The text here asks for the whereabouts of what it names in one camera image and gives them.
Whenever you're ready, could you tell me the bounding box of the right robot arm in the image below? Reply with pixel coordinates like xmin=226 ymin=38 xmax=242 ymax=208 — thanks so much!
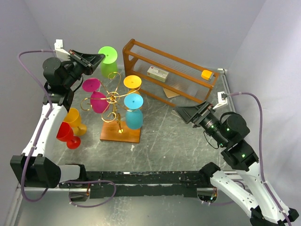
xmin=174 ymin=102 xmax=299 ymax=226

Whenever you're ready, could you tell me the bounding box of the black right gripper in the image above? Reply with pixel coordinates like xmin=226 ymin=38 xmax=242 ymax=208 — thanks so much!
xmin=173 ymin=99 xmax=228 ymax=146

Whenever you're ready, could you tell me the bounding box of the blue plastic wine glass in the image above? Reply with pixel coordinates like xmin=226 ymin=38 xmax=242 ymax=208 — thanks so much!
xmin=124 ymin=93 xmax=143 ymax=129

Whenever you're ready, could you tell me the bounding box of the orange plastic wine glass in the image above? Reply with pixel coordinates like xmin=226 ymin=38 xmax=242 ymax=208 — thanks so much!
xmin=63 ymin=108 xmax=87 ymax=136

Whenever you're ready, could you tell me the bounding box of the red plastic wine glass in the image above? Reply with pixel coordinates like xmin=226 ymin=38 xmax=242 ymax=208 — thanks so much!
xmin=56 ymin=122 xmax=81 ymax=149

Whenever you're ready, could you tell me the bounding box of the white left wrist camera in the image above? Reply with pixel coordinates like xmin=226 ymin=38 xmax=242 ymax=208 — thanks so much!
xmin=54 ymin=39 xmax=70 ymax=61

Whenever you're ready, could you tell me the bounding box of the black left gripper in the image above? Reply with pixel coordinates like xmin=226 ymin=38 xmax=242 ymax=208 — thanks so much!
xmin=63 ymin=49 xmax=105 ymax=88

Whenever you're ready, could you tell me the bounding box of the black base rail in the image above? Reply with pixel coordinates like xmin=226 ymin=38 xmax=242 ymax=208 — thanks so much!
xmin=77 ymin=171 xmax=213 ymax=199

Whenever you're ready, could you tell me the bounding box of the aluminium frame rail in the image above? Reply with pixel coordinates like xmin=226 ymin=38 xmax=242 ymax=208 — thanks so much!
xmin=218 ymin=68 xmax=265 ymax=190

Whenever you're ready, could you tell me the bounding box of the gold wire glass rack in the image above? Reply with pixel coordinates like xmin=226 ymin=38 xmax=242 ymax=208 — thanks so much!
xmin=80 ymin=72 xmax=129 ymax=133

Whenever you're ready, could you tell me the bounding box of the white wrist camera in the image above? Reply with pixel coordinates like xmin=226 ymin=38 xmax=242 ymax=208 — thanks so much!
xmin=54 ymin=39 xmax=70 ymax=61
xmin=213 ymin=92 xmax=228 ymax=110

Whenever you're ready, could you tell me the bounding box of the yellow grey box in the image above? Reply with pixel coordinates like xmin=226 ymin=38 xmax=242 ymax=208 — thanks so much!
xmin=201 ymin=70 xmax=214 ymax=81

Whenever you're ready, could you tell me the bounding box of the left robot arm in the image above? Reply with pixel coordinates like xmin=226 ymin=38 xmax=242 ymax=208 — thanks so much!
xmin=10 ymin=50 xmax=105 ymax=188

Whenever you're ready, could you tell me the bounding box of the pink plastic wine glass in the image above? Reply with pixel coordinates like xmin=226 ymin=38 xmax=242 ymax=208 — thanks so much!
xmin=82 ymin=78 xmax=109 ymax=114

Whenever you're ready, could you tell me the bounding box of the green plastic wine glass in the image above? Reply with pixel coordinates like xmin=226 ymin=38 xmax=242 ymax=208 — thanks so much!
xmin=98 ymin=46 xmax=118 ymax=78

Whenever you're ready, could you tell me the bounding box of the small white card box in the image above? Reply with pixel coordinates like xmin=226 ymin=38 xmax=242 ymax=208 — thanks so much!
xmin=147 ymin=66 xmax=169 ymax=82

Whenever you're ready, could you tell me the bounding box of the wooden rack base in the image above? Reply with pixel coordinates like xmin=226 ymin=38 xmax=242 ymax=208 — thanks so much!
xmin=100 ymin=121 xmax=141 ymax=143

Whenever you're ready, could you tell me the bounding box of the wooden shelf rack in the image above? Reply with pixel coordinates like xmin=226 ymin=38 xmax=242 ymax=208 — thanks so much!
xmin=122 ymin=39 xmax=219 ymax=106

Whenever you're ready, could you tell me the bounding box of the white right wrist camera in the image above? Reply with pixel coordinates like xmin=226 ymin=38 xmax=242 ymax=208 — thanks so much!
xmin=213 ymin=92 xmax=228 ymax=110

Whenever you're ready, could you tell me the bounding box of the yellow plastic wine glass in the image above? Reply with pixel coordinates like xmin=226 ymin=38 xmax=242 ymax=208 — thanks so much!
xmin=123 ymin=75 xmax=142 ymax=95

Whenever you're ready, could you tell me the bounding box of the tan cardboard piece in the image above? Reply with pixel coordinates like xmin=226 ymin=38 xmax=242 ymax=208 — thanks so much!
xmin=163 ymin=88 xmax=179 ymax=98

